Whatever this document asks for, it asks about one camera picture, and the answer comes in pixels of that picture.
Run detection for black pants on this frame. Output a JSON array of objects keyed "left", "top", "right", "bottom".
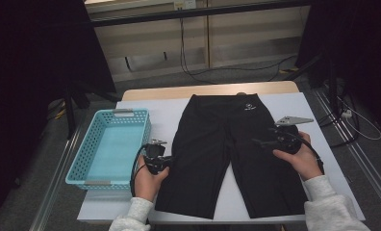
[{"left": 154, "top": 93, "right": 309, "bottom": 220}]

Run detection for hand-held gripper black cable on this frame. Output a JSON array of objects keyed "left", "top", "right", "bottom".
[
  {"left": 129, "top": 143, "right": 152, "bottom": 197},
  {"left": 291, "top": 132, "right": 326, "bottom": 167}
]

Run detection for black stand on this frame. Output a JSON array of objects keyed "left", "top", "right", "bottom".
[
  {"left": 283, "top": 52, "right": 361, "bottom": 148},
  {"left": 63, "top": 80, "right": 122, "bottom": 141}
]

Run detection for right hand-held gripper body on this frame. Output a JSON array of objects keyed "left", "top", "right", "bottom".
[{"left": 268, "top": 115, "right": 315, "bottom": 155}]

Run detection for beige wooden cabinet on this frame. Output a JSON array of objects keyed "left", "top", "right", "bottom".
[{"left": 84, "top": 0, "right": 312, "bottom": 83}]

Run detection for white wall socket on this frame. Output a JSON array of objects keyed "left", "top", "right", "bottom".
[{"left": 173, "top": 0, "right": 197, "bottom": 11}]

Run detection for person's left hand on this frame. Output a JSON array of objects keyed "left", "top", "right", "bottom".
[{"left": 134, "top": 154, "right": 170, "bottom": 202}]

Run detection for person's right hand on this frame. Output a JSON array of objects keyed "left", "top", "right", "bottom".
[{"left": 272, "top": 131, "right": 324, "bottom": 182}]

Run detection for left hand-held gripper black cable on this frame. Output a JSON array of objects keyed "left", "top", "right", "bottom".
[{"left": 129, "top": 143, "right": 152, "bottom": 197}]

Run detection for white cable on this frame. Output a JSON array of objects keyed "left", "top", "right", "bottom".
[{"left": 336, "top": 95, "right": 381, "bottom": 141}]

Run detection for light blue plastic basket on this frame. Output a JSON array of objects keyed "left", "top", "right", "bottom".
[{"left": 64, "top": 108, "right": 152, "bottom": 193}]

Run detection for right hand-held gripper black cable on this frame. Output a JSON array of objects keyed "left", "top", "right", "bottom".
[{"left": 291, "top": 132, "right": 326, "bottom": 167}]

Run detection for aluminium floor rail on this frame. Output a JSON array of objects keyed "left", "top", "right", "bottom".
[
  {"left": 313, "top": 86, "right": 381, "bottom": 219},
  {"left": 29, "top": 126, "right": 84, "bottom": 231}
]

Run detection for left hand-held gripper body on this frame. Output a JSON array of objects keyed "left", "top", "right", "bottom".
[{"left": 144, "top": 139, "right": 173, "bottom": 176}]

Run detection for black curtain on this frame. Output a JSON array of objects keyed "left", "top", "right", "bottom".
[
  {"left": 295, "top": 0, "right": 381, "bottom": 136},
  {"left": 0, "top": 0, "right": 117, "bottom": 225}
]

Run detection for black hanging cable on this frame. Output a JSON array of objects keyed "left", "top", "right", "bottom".
[{"left": 178, "top": 17, "right": 298, "bottom": 86}]

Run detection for black metal bar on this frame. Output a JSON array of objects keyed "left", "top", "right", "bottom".
[{"left": 90, "top": 0, "right": 313, "bottom": 28}]

